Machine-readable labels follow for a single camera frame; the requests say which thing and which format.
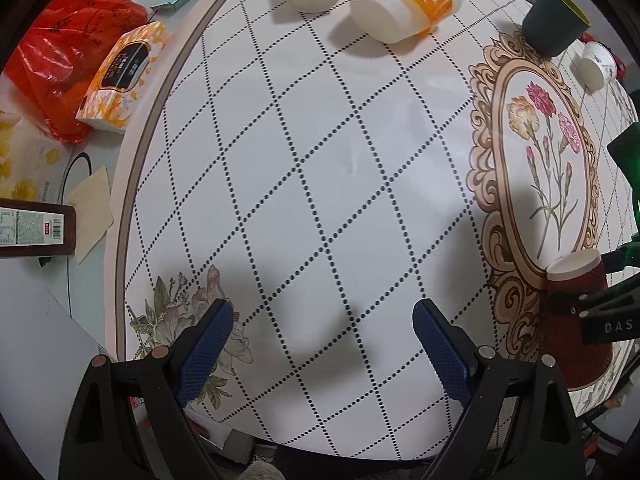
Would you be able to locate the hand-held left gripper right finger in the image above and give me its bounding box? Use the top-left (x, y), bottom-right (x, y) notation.
top-left (412, 299), bottom-right (587, 480)

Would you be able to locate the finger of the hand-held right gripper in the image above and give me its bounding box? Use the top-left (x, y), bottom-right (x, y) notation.
top-left (600, 242), bottom-right (640, 274)
top-left (545, 279), bottom-right (640, 315)

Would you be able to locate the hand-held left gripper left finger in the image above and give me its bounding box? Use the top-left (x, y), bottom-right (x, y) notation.
top-left (59, 298), bottom-right (235, 480)

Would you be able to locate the dark red paper cup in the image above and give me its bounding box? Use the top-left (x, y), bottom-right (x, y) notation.
top-left (544, 250), bottom-right (615, 392)

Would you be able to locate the small white printed cup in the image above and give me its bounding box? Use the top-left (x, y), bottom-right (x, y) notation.
top-left (572, 41), bottom-right (619, 90)

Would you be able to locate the dark green plastic cup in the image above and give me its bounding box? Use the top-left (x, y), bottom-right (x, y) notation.
top-left (522, 0), bottom-right (592, 59)

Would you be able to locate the orange and white paper cup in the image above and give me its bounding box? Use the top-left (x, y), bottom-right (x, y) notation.
top-left (349, 0), bottom-right (462, 45)

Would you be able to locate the beige paper napkin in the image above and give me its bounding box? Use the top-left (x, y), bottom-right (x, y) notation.
top-left (66, 165), bottom-right (116, 265)

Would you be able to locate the printed round table mat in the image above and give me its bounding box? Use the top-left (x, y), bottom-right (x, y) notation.
top-left (115, 0), bottom-right (637, 460)

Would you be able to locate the brown bottle with white label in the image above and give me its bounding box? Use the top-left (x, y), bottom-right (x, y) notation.
top-left (0, 198), bottom-right (77, 260)

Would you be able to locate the yellow floral packet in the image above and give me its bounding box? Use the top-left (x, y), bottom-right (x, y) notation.
top-left (0, 109), bottom-right (68, 201)

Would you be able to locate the orange floral tissue pack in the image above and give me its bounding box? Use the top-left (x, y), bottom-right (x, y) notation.
top-left (75, 21), bottom-right (171, 136)

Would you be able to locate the red plastic bag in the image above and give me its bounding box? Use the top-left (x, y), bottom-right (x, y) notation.
top-left (4, 0), bottom-right (151, 146)

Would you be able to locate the black cable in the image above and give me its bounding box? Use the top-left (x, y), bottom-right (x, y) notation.
top-left (37, 152), bottom-right (93, 321)

